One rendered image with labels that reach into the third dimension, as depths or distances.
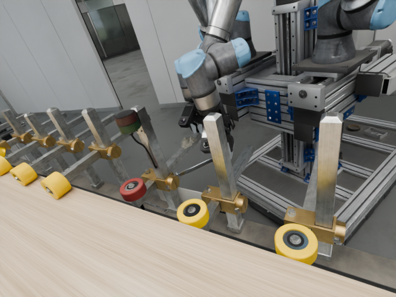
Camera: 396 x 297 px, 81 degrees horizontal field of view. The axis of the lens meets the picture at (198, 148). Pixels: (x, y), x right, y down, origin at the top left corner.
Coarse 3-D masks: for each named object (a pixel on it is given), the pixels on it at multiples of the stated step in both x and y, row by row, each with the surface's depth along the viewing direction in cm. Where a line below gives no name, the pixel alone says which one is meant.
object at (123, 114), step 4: (124, 112) 65; (128, 112) 64; (132, 112) 64; (116, 116) 64; (120, 116) 63; (124, 116) 62; (136, 120) 65; (140, 128) 69; (140, 132) 70; (144, 132) 69; (132, 136) 67; (136, 140) 68; (140, 144) 70; (148, 152) 73; (152, 160) 75; (156, 168) 77
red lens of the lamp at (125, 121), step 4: (128, 116) 62; (132, 116) 63; (136, 116) 65; (116, 120) 63; (120, 120) 62; (124, 120) 62; (128, 120) 62; (132, 120) 63; (120, 124) 63; (124, 124) 63; (128, 124) 63
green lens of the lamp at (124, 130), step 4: (132, 124) 63; (136, 124) 64; (120, 128) 64; (124, 128) 63; (128, 128) 63; (132, 128) 64; (136, 128) 65; (124, 132) 64; (128, 132) 64; (132, 132) 64
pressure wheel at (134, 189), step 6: (132, 180) 76; (138, 180) 75; (126, 186) 75; (132, 186) 74; (138, 186) 73; (144, 186) 74; (120, 192) 73; (126, 192) 72; (132, 192) 71; (138, 192) 72; (144, 192) 74; (126, 198) 72; (132, 198) 72; (138, 198) 73
